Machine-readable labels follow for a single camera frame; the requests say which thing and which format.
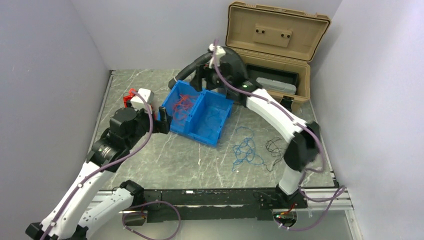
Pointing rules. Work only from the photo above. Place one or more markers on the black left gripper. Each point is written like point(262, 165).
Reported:
point(163, 125)

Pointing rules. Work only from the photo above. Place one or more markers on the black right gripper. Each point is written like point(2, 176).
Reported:
point(203, 72)

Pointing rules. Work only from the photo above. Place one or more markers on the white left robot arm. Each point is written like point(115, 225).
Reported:
point(72, 219)

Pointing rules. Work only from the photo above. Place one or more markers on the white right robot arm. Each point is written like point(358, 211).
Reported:
point(221, 67)

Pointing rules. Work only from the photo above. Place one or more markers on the blue two-compartment plastic bin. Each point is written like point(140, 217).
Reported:
point(197, 115)

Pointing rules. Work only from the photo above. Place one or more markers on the red plastic bin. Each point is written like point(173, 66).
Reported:
point(127, 98)

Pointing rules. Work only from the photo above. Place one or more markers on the black tray in toolbox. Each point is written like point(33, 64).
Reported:
point(284, 76)

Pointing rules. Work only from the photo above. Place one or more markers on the grey plastic organizer case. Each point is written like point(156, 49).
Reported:
point(277, 86)

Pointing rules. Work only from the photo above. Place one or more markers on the tan plastic toolbox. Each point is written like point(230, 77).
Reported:
point(277, 38)

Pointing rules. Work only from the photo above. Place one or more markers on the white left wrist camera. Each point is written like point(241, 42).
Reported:
point(141, 97)

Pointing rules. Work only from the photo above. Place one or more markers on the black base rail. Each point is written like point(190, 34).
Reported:
point(260, 203)

